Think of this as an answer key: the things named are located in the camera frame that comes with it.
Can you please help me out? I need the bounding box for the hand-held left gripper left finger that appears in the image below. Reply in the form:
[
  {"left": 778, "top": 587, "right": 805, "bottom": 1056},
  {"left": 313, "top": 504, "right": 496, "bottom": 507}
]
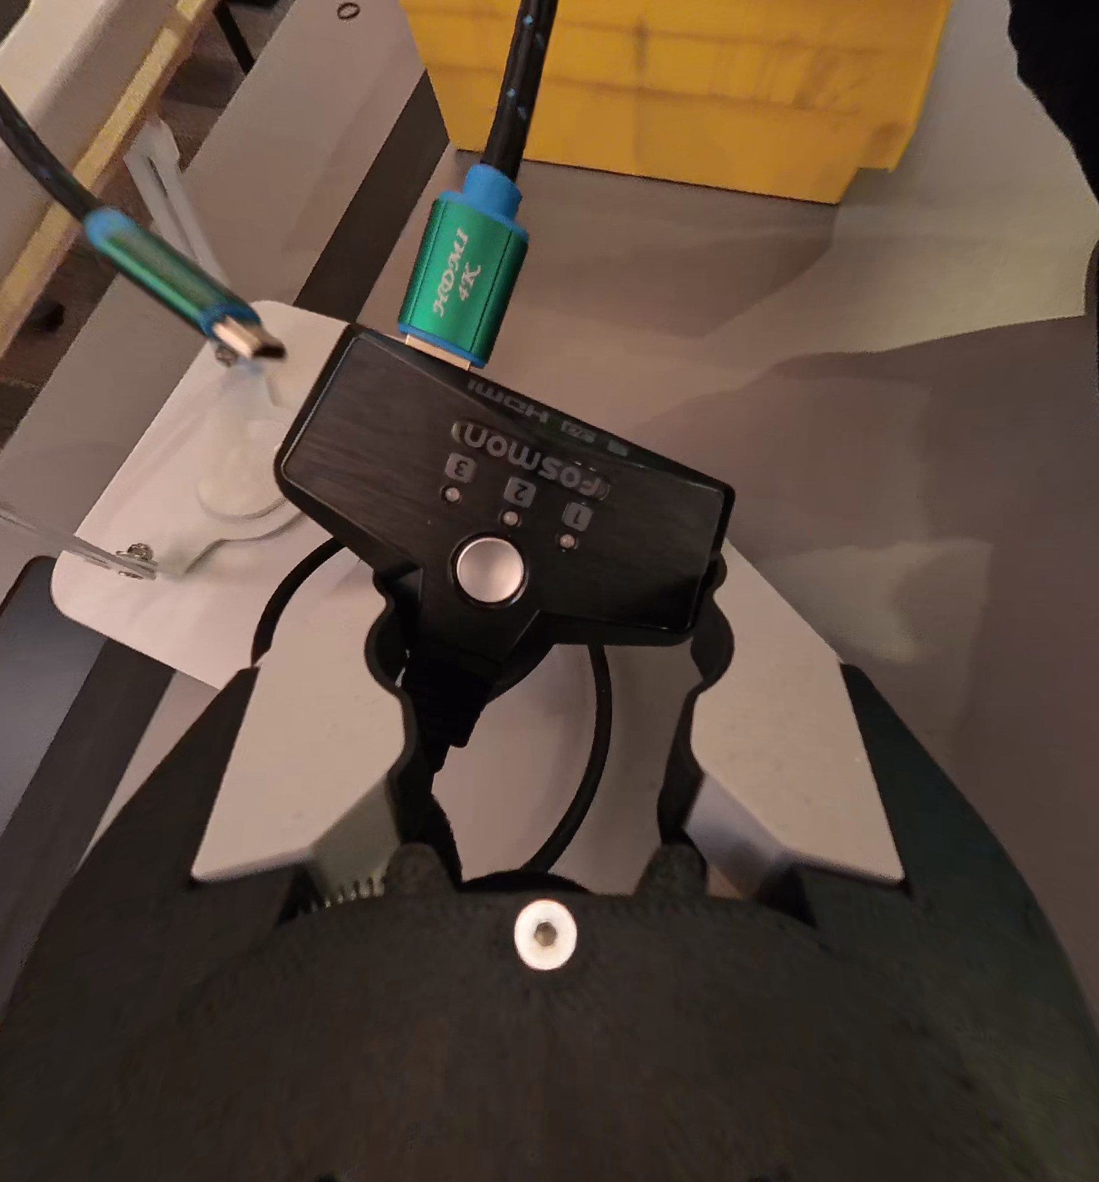
[{"left": 191, "top": 559, "right": 425, "bottom": 887}]

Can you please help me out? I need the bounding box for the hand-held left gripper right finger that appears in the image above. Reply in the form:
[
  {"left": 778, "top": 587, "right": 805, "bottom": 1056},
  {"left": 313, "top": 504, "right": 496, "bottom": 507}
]
[{"left": 660, "top": 549, "right": 908, "bottom": 899}]

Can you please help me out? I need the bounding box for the silver hdmi switch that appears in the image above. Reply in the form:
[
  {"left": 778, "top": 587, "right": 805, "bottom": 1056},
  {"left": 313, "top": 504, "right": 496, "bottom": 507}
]
[{"left": 274, "top": 324, "right": 736, "bottom": 751}]

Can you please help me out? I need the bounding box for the black braided hdmi cable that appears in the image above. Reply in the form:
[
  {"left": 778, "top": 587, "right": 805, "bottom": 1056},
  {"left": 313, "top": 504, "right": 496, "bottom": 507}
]
[
  {"left": 0, "top": 19, "right": 289, "bottom": 363},
  {"left": 394, "top": 0, "right": 561, "bottom": 368}
]

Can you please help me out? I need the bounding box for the yellow plastic bin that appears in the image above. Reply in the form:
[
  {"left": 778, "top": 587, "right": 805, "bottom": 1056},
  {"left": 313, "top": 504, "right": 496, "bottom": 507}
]
[{"left": 397, "top": 0, "right": 955, "bottom": 205}]

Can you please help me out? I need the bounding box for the wooden stand tray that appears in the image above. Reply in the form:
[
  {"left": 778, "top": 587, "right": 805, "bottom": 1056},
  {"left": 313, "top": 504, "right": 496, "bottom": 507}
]
[{"left": 0, "top": 0, "right": 222, "bottom": 426}]

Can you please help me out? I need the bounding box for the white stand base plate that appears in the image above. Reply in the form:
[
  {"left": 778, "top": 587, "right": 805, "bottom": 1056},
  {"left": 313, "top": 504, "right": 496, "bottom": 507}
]
[{"left": 0, "top": 121, "right": 394, "bottom": 690}]

